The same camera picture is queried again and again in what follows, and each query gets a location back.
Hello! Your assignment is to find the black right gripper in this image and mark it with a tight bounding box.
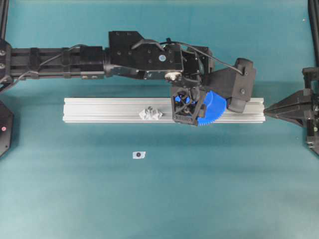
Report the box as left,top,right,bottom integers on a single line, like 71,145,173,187
264,67,319,155

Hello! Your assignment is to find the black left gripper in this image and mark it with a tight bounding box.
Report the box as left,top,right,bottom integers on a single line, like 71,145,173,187
164,47,214,126

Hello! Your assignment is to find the large blue plastic gear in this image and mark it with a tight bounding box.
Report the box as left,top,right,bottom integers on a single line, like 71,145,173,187
174,90,228,127

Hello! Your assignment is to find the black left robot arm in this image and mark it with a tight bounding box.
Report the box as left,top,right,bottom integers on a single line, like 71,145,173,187
0,31,217,125

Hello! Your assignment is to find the far steel shaft pin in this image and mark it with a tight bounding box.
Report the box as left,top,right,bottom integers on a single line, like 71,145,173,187
139,106,163,120

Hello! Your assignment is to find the silver aluminium extrusion rail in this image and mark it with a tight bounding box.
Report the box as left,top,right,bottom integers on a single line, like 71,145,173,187
62,98,266,123

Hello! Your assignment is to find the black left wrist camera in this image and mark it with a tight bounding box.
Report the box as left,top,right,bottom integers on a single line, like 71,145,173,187
204,58,256,113

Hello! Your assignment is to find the black frame post right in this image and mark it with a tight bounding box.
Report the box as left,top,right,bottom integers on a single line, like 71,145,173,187
308,0,319,67

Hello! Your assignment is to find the black frame post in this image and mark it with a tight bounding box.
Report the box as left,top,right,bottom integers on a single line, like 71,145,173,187
0,0,9,39
308,0,319,67

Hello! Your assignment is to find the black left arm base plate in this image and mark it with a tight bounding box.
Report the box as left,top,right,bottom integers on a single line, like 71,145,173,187
0,102,14,156

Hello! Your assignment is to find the black frame post left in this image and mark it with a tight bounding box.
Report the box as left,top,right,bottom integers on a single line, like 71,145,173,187
0,0,9,39

